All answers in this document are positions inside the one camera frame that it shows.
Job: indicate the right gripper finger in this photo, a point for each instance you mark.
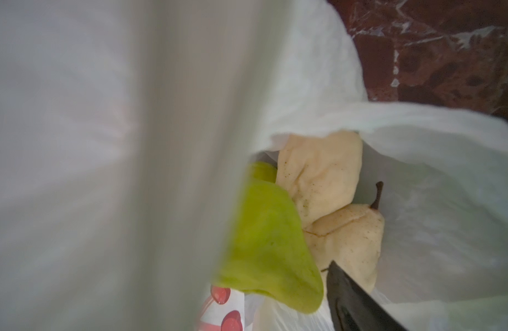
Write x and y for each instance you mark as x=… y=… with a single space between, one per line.
x=352 y=308

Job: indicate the white pear left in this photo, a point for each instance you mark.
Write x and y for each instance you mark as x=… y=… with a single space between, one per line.
x=352 y=237

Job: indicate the green pear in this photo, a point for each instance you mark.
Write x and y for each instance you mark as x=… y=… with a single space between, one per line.
x=267 y=253

